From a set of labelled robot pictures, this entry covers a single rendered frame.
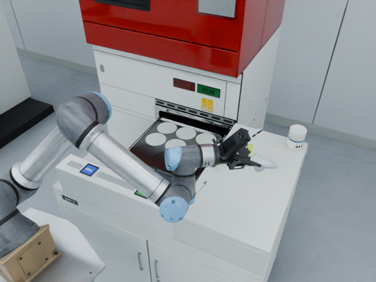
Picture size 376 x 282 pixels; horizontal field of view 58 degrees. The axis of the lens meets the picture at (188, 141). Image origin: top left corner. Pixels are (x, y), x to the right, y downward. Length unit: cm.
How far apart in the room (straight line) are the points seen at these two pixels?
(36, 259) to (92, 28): 107
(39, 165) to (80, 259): 37
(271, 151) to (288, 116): 184
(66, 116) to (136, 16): 73
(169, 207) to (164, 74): 89
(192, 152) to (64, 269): 62
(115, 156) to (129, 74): 92
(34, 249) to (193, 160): 60
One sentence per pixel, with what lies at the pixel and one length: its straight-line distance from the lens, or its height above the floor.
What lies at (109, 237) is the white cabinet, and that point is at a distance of 162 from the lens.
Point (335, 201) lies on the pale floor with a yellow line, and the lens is 279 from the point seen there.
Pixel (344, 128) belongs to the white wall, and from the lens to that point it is 331.
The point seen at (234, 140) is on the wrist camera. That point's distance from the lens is 108.
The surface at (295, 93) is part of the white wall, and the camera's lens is 320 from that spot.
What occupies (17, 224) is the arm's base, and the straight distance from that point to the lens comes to 124.
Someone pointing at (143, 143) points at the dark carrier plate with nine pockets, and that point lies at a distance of 162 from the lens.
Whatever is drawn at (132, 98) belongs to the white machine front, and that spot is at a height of 94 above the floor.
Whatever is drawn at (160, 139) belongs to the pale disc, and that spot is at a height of 90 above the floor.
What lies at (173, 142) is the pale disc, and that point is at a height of 90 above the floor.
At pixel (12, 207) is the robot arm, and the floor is 105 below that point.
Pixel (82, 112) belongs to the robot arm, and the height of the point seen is 138.
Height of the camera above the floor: 191
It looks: 39 degrees down
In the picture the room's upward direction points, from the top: straight up
